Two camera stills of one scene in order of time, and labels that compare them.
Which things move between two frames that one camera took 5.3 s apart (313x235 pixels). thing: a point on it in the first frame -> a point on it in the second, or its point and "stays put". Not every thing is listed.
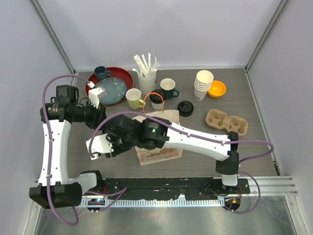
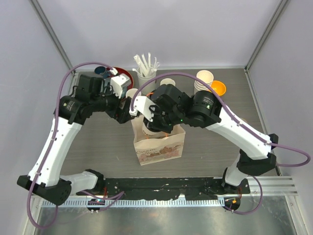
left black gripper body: x=89 y=113 -> x=116 y=111
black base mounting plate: x=150 y=188 stays put
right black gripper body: x=120 y=145 -> x=162 y=122
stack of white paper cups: x=203 y=83 stays put
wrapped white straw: x=145 y=69 stays put
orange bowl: x=217 y=89 stays put
